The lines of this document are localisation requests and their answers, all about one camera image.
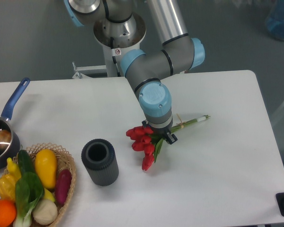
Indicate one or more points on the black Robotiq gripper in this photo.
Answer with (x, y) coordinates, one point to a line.
(160, 128)

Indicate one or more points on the red tulip bouquet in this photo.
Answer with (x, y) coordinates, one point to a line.
(146, 140)

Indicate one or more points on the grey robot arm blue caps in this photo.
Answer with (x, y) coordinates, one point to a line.
(154, 97)

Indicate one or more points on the dark grey ribbed vase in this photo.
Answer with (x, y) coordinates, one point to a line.
(98, 157)

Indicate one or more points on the purple eggplant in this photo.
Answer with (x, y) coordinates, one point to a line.
(63, 184)

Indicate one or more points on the yellow squash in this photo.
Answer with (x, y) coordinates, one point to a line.
(46, 168)

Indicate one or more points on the yellow banana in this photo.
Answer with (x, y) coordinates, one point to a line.
(48, 195)

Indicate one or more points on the beige garlic bulb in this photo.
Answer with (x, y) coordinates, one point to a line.
(45, 212)

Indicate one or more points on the green cucumber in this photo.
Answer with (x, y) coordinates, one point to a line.
(25, 163)

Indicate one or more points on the green bok choy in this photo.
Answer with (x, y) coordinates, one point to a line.
(28, 192)

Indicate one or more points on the blue translucent container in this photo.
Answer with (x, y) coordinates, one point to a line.
(275, 20)

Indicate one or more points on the small yellow pepper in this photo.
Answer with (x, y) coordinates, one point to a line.
(13, 169)

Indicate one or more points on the brown bread roll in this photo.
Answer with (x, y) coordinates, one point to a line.
(5, 138)

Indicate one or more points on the yellow bell pepper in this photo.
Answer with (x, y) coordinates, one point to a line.
(7, 187)

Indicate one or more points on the orange fruit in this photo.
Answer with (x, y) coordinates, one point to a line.
(7, 213)

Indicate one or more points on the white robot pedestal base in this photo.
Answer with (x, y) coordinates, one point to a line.
(120, 37)

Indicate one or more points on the dark saucepan blue handle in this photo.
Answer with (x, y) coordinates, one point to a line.
(5, 117)

